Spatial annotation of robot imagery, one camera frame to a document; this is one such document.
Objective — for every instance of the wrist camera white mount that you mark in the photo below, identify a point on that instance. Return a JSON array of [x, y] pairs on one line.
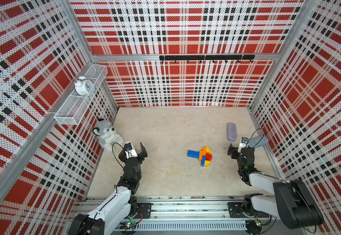
[[243, 143], [129, 147]]

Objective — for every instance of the blue grey oval case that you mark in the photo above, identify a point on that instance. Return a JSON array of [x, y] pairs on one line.
[[258, 141]]

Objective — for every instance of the aluminium front rail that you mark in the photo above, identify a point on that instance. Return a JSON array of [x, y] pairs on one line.
[[176, 208]]

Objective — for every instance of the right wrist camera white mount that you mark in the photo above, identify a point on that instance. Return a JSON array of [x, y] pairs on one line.
[[243, 143]]

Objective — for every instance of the orange lego brick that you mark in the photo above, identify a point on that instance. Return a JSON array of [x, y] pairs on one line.
[[201, 153]]

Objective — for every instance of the purple grey oval case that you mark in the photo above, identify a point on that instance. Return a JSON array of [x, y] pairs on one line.
[[231, 132]]

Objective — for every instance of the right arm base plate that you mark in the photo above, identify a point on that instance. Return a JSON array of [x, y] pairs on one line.
[[237, 210]]

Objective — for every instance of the blue square lego brick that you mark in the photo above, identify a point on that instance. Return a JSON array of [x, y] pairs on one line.
[[193, 154]]

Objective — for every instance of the blue long lego brick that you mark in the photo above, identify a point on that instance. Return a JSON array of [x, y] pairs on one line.
[[202, 161]]

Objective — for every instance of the yellow lego brick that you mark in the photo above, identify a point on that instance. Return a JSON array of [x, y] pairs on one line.
[[205, 163], [207, 150]]

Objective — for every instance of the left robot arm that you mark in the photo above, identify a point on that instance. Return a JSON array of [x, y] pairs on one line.
[[121, 204]]

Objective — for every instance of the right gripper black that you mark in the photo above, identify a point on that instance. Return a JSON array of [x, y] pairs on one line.
[[234, 151]]

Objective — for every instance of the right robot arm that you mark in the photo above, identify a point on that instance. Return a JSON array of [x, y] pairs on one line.
[[290, 201]]

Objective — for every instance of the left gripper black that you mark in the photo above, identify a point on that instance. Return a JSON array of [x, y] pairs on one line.
[[140, 154]]

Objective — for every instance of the white wire mesh shelf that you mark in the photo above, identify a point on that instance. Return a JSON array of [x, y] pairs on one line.
[[75, 106]]

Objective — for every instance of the black hook rail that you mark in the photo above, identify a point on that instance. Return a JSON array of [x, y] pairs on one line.
[[176, 58]]

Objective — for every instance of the grey husky plush toy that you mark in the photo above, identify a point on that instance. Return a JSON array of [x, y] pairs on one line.
[[107, 135]]

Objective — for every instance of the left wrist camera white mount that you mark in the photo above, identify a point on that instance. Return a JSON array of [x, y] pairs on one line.
[[129, 147]]

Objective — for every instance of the red square lego brick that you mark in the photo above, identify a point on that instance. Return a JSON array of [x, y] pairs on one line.
[[208, 157]]

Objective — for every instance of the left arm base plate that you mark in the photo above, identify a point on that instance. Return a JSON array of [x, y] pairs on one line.
[[143, 211]]

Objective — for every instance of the white alarm clock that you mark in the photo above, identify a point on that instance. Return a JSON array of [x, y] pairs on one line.
[[83, 86]]

